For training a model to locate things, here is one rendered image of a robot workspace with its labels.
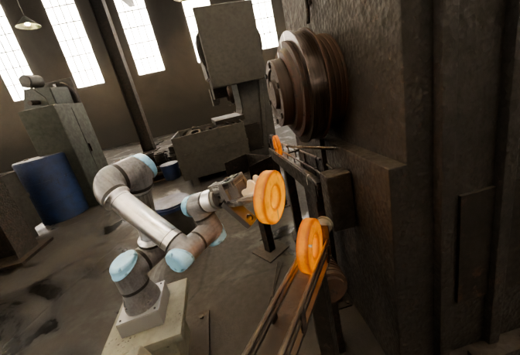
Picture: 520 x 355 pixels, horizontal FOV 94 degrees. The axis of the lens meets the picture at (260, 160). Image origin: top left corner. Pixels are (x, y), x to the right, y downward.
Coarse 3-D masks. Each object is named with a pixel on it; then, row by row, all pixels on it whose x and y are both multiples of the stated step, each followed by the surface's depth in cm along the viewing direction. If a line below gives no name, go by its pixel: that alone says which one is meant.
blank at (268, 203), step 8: (264, 176) 66; (272, 176) 68; (280, 176) 72; (256, 184) 65; (264, 184) 64; (272, 184) 68; (280, 184) 72; (256, 192) 64; (264, 192) 63; (272, 192) 73; (280, 192) 72; (256, 200) 64; (264, 200) 63; (272, 200) 73; (280, 200) 72; (256, 208) 64; (264, 208) 63; (272, 208) 67; (280, 208) 72; (256, 216) 65; (264, 216) 64; (272, 216) 67; (280, 216) 72
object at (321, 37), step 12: (312, 36) 88; (324, 36) 92; (324, 48) 88; (336, 48) 88; (324, 60) 83; (336, 60) 87; (336, 72) 87; (336, 84) 88; (348, 84) 88; (336, 96) 89; (348, 96) 90; (336, 108) 92; (336, 120) 98; (324, 132) 99
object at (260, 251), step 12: (240, 156) 174; (252, 156) 173; (264, 156) 164; (228, 168) 168; (240, 168) 175; (252, 168) 149; (264, 168) 156; (264, 228) 171; (264, 240) 177; (252, 252) 182; (264, 252) 179; (276, 252) 176
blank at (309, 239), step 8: (304, 224) 67; (312, 224) 67; (304, 232) 65; (312, 232) 67; (320, 232) 74; (296, 240) 65; (304, 240) 64; (312, 240) 66; (320, 240) 74; (296, 248) 64; (304, 248) 63; (312, 248) 66; (320, 248) 73; (296, 256) 64; (304, 256) 63; (312, 256) 66; (304, 264) 63; (312, 264) 65; (304, 272) 66
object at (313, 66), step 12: (288, 36) 94; (300, 36) 89; (300, 48) 84; (312, 48) 85; (312, 60) 84; (312, 72) 83; (324, 72) 84; (312, 84) 83; (324, 84) 84; (312, 96) 84; (324, 96) 86; (312, 108) 87; (324, 108) 88; (312, 120) 91; (324, 120) 92; (312, 132) 94
